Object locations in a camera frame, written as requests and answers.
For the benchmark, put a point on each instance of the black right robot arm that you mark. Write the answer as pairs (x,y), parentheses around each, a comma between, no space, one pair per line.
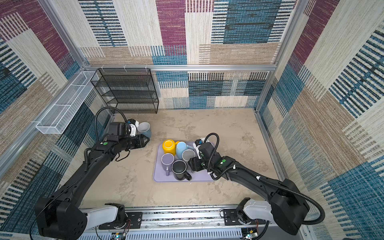
(284,207)

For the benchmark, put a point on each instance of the yellow round mug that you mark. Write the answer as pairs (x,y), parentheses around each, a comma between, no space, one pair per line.
(169,147)

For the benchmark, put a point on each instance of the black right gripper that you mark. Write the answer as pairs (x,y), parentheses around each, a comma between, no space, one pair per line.
(195,165)

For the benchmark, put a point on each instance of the grey ceramic mug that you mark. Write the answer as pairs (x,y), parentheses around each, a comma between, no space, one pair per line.
(187,155)

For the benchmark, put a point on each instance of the black wire shelf rack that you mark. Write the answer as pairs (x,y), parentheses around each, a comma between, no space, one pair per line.
(130,90)

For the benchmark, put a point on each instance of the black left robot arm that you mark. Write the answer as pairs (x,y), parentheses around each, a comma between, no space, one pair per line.
(59,216)

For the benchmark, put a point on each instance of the lavender plastic tray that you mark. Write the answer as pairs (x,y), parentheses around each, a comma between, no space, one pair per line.
(160,176)

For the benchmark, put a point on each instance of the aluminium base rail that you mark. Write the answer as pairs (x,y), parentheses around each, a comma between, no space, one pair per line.
(184,223)

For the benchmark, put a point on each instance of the lavender ceramic mug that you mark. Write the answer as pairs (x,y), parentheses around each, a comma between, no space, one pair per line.
(167,161)

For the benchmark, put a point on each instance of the white wire mesh basket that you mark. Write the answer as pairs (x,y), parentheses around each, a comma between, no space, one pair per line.
(59,116)

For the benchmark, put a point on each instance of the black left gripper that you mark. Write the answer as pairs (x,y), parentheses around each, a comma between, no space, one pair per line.
(140,140)

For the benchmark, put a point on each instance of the black ceramic mug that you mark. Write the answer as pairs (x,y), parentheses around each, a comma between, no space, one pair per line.
(179,169)

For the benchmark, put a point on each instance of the light blue plain mug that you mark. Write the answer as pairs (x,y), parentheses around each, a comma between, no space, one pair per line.
(180,148)

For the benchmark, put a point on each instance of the blue floral dotted mug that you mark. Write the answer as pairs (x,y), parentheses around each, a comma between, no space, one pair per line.
(144,128)

